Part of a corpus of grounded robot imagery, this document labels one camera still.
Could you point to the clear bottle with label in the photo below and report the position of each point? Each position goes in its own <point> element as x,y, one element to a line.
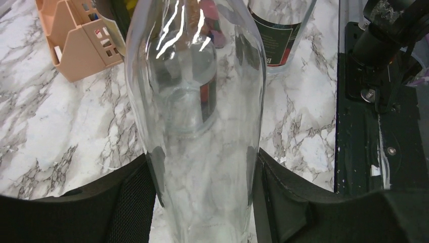
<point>281,24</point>

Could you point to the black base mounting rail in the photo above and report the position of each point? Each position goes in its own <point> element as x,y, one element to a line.
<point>378,151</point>

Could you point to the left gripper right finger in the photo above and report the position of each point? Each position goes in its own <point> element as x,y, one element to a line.
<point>289,208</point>

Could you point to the olive wine bottle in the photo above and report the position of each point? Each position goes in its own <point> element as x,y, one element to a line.
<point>117,15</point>

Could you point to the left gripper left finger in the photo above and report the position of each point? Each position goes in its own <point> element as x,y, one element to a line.
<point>117,207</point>

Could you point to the clear bottle silver cap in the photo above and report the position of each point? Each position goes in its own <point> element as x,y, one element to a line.
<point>196,74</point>

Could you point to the peach plastic tiered basket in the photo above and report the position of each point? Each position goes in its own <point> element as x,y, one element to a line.
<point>77,37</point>

